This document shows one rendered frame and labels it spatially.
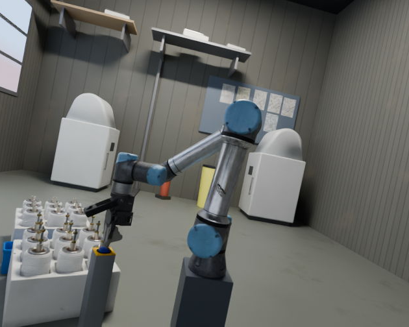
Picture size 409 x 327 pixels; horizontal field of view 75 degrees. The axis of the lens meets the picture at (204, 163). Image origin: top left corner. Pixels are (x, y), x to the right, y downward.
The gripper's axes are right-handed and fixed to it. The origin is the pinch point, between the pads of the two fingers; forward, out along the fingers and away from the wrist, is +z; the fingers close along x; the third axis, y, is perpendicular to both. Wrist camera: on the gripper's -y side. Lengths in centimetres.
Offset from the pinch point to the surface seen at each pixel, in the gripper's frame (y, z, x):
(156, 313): 29.9, 33.6, 3.0
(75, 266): -5.9, 13.6, 12.6
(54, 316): -10.9, 31.5, 9.5
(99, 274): -1.0, 9.6, -3.5
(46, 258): -16.7, 10.0, 13.1
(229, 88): 229, -155, 247
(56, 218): -8, 11, 67
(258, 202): 246, 7, 153
